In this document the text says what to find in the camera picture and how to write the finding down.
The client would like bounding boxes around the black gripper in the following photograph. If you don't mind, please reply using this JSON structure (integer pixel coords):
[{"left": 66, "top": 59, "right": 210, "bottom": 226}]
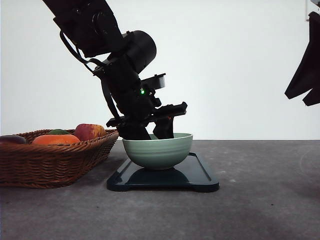
[{"left": 93, "top": 53, "right": 188, "bottom": 140}]

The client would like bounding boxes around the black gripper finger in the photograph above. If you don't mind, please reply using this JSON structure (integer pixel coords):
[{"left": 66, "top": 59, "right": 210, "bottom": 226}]
[
  {"left": 303, "top": 88, "right": 320, "bottom": 106},
  {"left": 285, "top": 11, "right": 320, "bottom": 99}
]

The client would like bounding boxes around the pale green ceramic bowl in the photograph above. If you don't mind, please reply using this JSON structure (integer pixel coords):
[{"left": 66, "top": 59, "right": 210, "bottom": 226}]
[{"left": 122, "top": 133, "right": 193, "bottom": 169}]

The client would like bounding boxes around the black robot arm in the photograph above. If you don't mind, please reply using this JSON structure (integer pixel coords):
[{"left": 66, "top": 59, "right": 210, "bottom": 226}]
[{"left": 43, "top": 0, "right": 187, "bottom": 140}]

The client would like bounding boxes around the brown wicker basket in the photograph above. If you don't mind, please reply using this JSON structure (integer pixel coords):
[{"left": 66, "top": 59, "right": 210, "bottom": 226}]
[{"left": 0, "top": 128, "right": 119, "bottom": 189}]

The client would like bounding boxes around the dark teal rectangular tray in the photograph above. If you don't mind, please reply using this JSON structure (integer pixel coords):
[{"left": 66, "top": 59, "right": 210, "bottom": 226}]
[{"left": 107, "top": 152, "right": 220, "bottom": 193}]

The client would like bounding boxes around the red yellow apple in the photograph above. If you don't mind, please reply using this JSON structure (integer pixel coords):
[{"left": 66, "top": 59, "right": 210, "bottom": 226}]
[{"left": 75, "top": 123, "right": 106, "bottom": 142}]

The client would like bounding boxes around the green fruit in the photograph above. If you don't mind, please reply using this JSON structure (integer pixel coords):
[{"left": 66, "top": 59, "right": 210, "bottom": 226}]
[{"left": 48, "top": 129, "right": 70, "bottom": 135}]

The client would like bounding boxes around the orange fruit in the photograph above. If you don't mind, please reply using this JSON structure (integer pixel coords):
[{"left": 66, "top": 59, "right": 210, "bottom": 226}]
[{"left": 32, "top": 134, "right": 80, "bottom": 145}]

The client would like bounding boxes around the dark purple fruit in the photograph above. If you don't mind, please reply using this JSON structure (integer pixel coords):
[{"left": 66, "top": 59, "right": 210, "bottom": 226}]
[{"left": 0, "top": 135, "right": 26, "bottom": 145}]

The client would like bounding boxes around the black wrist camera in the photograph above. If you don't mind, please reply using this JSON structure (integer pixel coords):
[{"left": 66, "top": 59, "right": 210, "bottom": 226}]
[{"left": 141, "top": 73, "right": 166, "bottom": 90}]

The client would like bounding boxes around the white wall socket right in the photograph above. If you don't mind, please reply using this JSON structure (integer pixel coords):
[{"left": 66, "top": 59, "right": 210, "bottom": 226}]
[{"left": 304, "top": 0, "right": 320, "bottom": 24}]

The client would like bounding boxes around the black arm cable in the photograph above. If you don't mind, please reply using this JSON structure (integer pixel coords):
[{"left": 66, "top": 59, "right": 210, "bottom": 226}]
[{"left": 59, "top": 30, "right": 106, "bottom": 74}]

